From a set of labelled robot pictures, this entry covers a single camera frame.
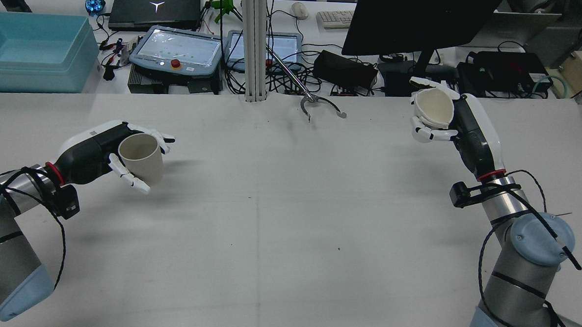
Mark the beige paper cup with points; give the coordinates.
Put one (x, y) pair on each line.
(143, 162)

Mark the white paper cup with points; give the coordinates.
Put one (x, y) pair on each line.
(436, 108)

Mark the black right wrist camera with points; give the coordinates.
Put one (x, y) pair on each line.
(462, 194)

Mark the black computer monitor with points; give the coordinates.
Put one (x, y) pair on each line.
(415, 21)

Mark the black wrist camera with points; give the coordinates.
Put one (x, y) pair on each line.
(462, 194)
(66, 203)

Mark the light blue plastic bin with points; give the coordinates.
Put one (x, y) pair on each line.
(35, 59)

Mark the blue shiny ball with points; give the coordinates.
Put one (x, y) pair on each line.
(95, 5)

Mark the black laptop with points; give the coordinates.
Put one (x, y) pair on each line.
(155, 10)

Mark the aluminium profile post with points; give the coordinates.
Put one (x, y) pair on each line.
(254, 44)

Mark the white computer mouse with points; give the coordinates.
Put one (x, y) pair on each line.
(299, 10)

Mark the black electronics box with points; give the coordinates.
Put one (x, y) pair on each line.
(508, 70)

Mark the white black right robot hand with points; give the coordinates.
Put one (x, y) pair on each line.
(479, 137)

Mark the left UR5e robot arm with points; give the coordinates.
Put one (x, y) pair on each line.
(2, 259)

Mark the white keyboard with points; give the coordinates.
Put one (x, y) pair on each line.
(335, 19)

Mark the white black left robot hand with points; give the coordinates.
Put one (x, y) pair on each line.
(87, 152)

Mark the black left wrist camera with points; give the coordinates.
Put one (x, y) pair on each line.
(66, 203)

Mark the right UR5e robot arm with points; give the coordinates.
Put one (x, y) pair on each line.
(522, 272)

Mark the black power adapter box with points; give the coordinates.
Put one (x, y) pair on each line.
(344, 70)

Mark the grey teach pendant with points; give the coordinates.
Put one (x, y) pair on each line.
(284, 47)
(178, 50)

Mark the grey electronics box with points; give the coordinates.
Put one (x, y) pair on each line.
(203, 86)
(147, 82)

